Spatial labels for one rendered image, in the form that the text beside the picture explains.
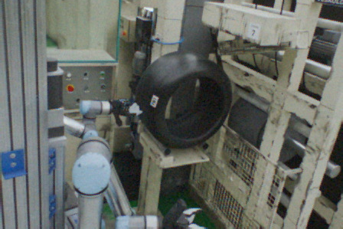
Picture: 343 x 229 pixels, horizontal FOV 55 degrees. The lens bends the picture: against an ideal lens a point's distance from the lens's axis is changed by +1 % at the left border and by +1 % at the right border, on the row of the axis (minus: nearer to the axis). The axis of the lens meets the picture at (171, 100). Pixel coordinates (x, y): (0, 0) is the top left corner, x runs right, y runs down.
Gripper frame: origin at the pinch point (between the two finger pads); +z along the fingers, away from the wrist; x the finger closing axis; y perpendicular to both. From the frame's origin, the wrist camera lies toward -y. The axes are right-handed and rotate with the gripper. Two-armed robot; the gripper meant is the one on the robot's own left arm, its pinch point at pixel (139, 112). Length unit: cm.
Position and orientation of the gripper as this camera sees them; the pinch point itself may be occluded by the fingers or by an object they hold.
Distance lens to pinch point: 196.3
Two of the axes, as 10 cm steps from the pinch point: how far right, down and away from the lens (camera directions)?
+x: -4.3, -3.8, 8.2
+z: 8.7, 0.5, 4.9
